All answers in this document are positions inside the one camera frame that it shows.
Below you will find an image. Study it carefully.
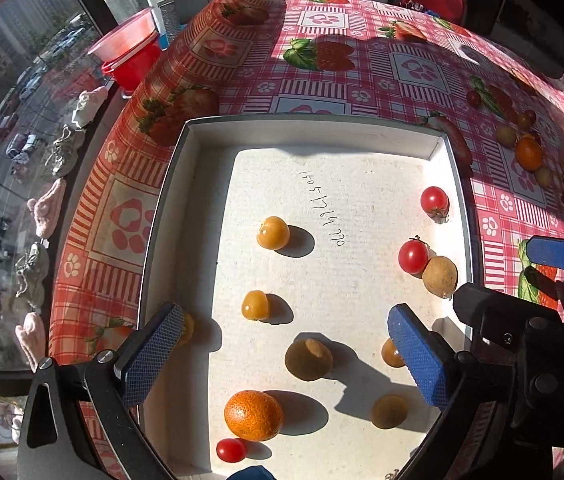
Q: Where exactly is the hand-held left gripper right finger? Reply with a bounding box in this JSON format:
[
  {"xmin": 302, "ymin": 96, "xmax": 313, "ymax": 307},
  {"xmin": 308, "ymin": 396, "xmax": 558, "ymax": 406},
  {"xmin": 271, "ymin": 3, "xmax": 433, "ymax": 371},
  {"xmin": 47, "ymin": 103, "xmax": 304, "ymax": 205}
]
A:
[{"xmin": 388, "ymin": 303, "xmax": 512, "ymax": 480}]

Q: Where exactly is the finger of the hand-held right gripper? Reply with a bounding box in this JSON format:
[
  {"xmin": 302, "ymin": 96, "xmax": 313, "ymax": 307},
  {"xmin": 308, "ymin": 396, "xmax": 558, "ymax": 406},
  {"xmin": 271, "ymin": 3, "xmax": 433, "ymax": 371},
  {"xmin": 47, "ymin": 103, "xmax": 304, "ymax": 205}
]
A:
[
  {"xmin": 452, "ymin": 282, "xmax": 562, "ymax": 356},
  {"xmin": 526, "ymin": 235, "xmax": 564, "ymax": 273}
]

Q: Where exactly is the white sneaker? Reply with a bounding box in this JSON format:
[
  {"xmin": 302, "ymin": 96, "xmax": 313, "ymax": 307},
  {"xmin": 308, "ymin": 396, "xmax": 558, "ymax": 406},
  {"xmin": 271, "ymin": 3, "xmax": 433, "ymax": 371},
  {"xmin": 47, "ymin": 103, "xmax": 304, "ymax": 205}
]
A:
[
  {"xmin": 44, "ymin": 125, "xmax": 86, "ymax": 178},
  {"xmin": 14, "ymin": 242, "xmax": 52, "ymax": 311},
  {"xmin": 71, "ymin": 86, "xmax": 109, "ymax": 128}
]

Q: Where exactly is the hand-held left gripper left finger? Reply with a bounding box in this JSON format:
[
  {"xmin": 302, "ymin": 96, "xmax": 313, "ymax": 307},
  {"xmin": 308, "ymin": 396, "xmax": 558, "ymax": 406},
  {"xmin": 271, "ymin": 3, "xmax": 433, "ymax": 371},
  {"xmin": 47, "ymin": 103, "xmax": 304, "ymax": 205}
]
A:
[{"xmin": 16, "ymin": 302, "xmax": 186, "ymax": 480}]

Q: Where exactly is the pink plastic basin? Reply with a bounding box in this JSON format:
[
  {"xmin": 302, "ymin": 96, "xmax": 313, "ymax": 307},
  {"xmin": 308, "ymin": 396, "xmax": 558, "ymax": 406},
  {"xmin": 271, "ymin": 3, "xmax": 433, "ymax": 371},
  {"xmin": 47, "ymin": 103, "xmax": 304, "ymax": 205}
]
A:
[{"xmin": 87, "ymin": 7, "xmax": 157, "ymax": 61}]

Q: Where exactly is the grey textured board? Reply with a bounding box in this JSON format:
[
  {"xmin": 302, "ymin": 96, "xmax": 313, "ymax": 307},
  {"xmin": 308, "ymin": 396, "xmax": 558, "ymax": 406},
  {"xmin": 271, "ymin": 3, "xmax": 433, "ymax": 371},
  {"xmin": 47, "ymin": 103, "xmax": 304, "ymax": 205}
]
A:
[{"xmin": 156, "ymin": 0, "xmax": 183, "ymax": 51}]

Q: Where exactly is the orange mandarin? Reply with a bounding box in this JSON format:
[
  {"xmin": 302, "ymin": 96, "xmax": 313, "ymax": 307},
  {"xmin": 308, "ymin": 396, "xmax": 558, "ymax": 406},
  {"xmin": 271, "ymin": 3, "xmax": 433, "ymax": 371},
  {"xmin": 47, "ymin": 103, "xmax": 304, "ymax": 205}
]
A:
[
  {"xmin": 224, "ymin": 390, "xmax": 284, "ymax": 442},
  {"xmin": 514, "ymin": 136, "xmax": 545, "ymax": 171}
]

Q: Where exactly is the pink fluffy slipper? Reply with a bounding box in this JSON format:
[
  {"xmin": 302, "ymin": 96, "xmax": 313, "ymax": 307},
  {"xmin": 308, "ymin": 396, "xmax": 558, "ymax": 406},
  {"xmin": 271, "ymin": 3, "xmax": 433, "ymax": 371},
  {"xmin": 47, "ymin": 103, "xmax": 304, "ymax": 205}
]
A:
[
  {"xmin": 14, "ymin": 310, "xmax": 48, "ymax": 368},
  {"xmin": 27, "ymin": 177, "xmax": 68, "ymax": 238},
  {"xmin": 0, "ymin": 385, "xmax": 25, "ymax": 443}
]

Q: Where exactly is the red strawberry print tablecloth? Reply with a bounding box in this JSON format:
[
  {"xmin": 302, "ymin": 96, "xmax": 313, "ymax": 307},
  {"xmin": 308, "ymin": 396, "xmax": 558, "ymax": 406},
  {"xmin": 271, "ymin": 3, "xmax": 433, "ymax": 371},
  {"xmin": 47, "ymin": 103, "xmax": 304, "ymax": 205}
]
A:
[{"xmin": 48, "ymin": 0, "xmax": 564, "ymax": 480}]

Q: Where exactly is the red plastic bucket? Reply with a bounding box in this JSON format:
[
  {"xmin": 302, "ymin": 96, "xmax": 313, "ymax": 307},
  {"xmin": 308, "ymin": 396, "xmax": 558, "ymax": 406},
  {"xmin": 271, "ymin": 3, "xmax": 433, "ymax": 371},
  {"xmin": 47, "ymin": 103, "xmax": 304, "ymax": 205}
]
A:
[{"xmin": 102, "ymin": 42, "xmax": 163, "ymax": 92}]

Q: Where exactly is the white shallow cardboard tray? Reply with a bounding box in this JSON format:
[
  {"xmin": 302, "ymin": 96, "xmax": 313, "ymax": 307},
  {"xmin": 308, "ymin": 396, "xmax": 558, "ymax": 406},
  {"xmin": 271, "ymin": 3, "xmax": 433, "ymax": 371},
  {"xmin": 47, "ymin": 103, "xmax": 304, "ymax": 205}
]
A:
[{"xmin": 138, "ymin": 114, "xmax": 482, "ymax": 480}]

